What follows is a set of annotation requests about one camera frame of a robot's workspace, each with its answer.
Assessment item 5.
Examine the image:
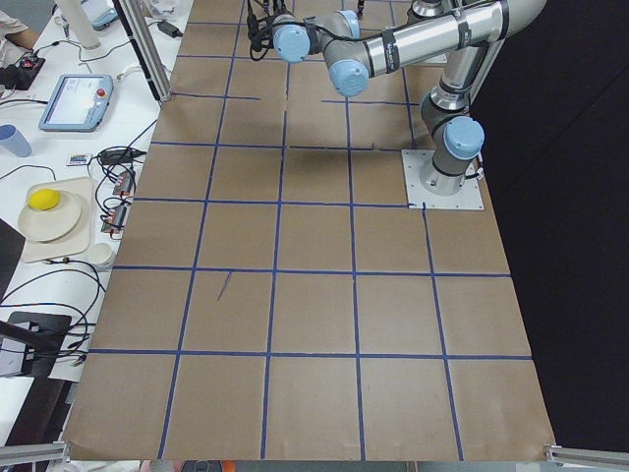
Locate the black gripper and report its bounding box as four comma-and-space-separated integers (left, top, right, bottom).
247, 10, 273, 61

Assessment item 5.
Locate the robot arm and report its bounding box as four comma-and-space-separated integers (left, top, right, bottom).
247, 0, 545, 197

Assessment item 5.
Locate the black power adapter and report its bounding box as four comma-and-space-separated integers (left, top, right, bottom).
157, 20, 184, 38

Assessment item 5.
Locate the relay module upper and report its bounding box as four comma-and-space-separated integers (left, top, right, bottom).
112, 169, 136, 197

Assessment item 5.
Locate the relay module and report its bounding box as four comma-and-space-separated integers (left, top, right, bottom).
112, 169, 136, 197
101, 205, 128, 234

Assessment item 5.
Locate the teach pendant tablet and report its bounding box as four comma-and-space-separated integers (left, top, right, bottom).
38, 74, 114, 133

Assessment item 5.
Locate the white cardboard tube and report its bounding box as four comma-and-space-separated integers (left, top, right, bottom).
55, 0, 100, 50

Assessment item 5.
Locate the small colourful remote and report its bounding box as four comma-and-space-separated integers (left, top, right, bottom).
66, 153, 92, 167

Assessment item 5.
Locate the relay module lower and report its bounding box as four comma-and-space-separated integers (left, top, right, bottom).
101, 205, 128, 234

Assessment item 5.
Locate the white paper cup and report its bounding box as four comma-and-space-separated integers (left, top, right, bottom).
87, 243, 116, 270

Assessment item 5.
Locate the beige tray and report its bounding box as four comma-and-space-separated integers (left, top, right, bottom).
17, 177, 94, 263

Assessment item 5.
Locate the yellow ball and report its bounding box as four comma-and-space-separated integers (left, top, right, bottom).
28, 188, 61, 211

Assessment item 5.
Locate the blue cup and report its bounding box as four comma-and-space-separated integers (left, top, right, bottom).
0, 124, 32, 157

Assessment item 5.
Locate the beige plate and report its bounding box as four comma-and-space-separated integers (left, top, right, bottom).
18, 192, 82, 242

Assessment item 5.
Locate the aluminium frame post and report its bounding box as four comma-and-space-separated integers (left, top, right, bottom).
113, 0, 172, 103

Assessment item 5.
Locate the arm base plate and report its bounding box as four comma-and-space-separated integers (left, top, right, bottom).
401, 149, 485, 210

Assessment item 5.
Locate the black box with cables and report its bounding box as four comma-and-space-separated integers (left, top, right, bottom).
1, 311, 72, 378

